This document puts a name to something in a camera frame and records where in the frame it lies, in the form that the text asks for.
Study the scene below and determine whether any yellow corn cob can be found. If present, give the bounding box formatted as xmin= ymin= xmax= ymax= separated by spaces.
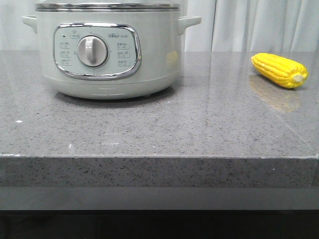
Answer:
xmin=251 ymin=53 xmax=309 ymax=89

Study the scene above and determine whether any white curtain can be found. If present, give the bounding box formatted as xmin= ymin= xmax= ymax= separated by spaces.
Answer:
xmin=0 ymin=0 xmax=319 ymax=52

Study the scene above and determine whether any pale green electric cooking pot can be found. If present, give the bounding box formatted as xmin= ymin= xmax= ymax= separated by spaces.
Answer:
xmin=22 ymin=3 xmax=201 ymax=100

